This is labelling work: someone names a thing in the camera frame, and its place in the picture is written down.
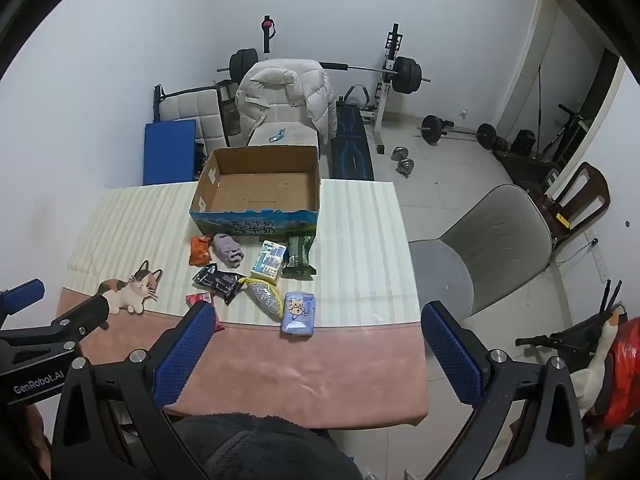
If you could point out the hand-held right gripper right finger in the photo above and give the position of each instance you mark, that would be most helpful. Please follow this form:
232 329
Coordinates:
452 355

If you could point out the cream door frame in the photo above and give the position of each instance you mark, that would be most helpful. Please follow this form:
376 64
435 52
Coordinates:
530 60

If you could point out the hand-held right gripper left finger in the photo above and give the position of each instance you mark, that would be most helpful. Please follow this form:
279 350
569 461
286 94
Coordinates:
185 355

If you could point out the white weight bench rack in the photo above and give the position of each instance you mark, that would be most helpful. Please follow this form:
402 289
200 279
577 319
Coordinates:
389 60

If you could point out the black snack packet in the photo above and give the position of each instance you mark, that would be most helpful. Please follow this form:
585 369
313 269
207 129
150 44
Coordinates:
217 280

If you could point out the yellow tissue pack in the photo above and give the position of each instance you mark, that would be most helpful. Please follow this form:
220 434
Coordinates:
269 260

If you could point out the yellow banana-shaped pouch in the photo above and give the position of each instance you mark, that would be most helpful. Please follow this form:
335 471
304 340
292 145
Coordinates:
266 298

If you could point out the orange snack packet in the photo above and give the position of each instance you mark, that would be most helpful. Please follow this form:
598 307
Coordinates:
200 251

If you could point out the black metal frame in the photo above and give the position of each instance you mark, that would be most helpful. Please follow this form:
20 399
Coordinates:
158 102

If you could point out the beige padded chair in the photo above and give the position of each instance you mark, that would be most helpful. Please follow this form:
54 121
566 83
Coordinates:
192 105

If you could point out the black exercise equipment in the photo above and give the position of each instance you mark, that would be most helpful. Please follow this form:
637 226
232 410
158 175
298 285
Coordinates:
565 135

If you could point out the red snack packet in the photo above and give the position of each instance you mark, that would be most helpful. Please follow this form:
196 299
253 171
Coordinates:
199 299

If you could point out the cardboard box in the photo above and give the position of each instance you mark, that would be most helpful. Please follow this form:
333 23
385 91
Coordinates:
255 222

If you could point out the red bag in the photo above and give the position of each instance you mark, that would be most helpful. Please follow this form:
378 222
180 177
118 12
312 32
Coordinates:
625 375

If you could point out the person's dark fleece clothing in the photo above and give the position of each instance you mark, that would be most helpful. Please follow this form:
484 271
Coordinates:
265 447

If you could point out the blue tissue pack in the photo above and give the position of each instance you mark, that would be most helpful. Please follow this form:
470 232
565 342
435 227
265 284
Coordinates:
298 314

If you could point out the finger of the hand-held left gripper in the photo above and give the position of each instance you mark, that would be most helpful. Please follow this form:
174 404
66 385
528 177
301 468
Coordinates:
22 293
82 316

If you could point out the small blue packet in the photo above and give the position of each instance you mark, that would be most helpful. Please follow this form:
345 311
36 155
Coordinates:
276 135

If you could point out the black weight bench pad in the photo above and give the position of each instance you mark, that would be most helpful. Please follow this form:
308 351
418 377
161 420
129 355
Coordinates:
352 145

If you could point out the barbell on floor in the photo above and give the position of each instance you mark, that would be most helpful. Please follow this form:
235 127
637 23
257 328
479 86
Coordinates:
432 127

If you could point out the green snack packet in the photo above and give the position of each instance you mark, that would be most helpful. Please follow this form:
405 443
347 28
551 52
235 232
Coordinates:
300 255

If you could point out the beige upholstered chair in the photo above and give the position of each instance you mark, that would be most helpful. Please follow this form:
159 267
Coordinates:
297 136

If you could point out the blue folded mat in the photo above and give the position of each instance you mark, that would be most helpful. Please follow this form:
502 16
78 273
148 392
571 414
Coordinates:
169 152

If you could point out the white padded jacket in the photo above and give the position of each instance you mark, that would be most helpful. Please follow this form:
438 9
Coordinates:
280 90

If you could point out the purple cloth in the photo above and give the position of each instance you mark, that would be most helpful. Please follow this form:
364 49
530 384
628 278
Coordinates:
228 250

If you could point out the grey plastic chair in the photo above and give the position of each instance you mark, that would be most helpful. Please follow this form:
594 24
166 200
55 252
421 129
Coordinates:
495 240

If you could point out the brown wooden chair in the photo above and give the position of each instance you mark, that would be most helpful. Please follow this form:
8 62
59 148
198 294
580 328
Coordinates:
597 195

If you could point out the white goose plush toy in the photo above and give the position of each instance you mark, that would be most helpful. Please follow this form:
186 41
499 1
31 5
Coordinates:
602 345

